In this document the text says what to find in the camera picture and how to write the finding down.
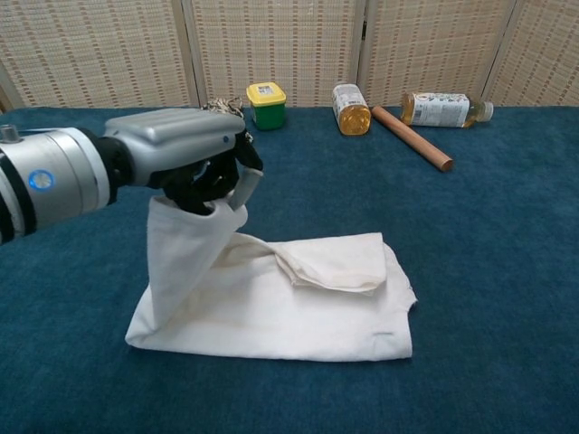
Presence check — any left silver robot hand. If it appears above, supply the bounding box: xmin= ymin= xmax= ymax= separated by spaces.
xmin=97 ymin=107 xmax=265 ymax=216

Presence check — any white T-shirt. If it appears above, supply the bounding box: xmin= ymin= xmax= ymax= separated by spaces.
xmin=124 ymin=194 xmax=418 ymax=363

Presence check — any green container with yellow lid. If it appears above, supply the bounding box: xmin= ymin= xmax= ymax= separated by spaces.
xmin=245 ymin=81 xmax=289 ymax=132

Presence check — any bamboo screen panel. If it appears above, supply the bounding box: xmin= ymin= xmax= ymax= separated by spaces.
xmin=481 ymin=0 xmax=579 ymax=109
xmin=0 ymin=0 xmax=203 ymax=112
xmin=183 ymin=0 xmax=368 ymax=109
xmin=359 ymin=0 xmax=519 ymax=108

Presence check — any tea bottle with white label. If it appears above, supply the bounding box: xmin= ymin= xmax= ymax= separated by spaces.
xmin=332 ymin=81 xmax=373 ymax=137

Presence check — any brown wooden rod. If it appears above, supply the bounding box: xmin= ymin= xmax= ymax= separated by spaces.
xmin=371 ymin=105 xmax=454 ymax=174

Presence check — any tea bottle with floral label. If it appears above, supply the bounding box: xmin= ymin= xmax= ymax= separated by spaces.
xmin=400 ymin=92 xmax=495 ymax=129

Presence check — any blue table cover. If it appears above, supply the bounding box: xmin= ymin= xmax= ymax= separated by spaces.
xmin=0 ymin=104 xmax=579 ymax=434

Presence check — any beige braided rope bundle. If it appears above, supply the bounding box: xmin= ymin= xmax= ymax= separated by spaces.
xmin=200 ymin=96 xmax=254 ymax=146

